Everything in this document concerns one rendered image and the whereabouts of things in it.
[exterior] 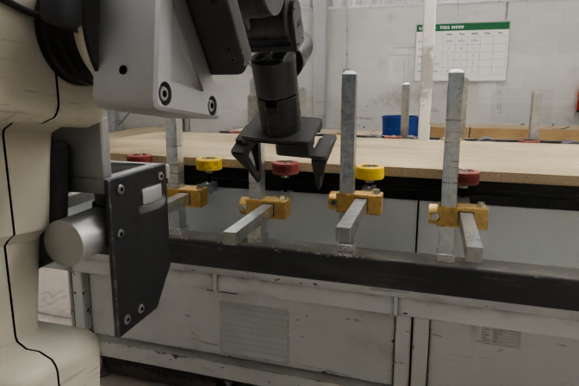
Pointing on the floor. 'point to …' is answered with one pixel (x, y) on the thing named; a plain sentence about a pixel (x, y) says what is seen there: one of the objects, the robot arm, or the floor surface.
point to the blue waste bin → (390, 123)
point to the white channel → (427, 44)
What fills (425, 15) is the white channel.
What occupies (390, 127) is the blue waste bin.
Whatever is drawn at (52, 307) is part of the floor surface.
